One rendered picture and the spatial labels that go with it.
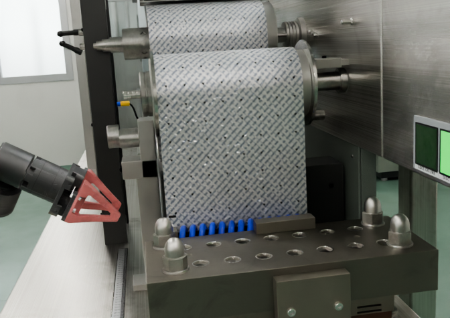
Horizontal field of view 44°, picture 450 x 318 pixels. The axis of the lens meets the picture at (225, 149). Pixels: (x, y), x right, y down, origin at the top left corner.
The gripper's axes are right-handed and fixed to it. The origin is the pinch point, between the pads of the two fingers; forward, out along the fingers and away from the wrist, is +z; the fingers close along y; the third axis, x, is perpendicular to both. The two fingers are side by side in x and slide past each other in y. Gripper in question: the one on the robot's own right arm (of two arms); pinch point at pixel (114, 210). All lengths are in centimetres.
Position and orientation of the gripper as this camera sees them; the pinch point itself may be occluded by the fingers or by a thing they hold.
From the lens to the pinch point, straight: 91.9
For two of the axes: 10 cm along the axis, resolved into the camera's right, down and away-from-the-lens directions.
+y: 1.6, 1.8, -9.7
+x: 4.6, -8.9, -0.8
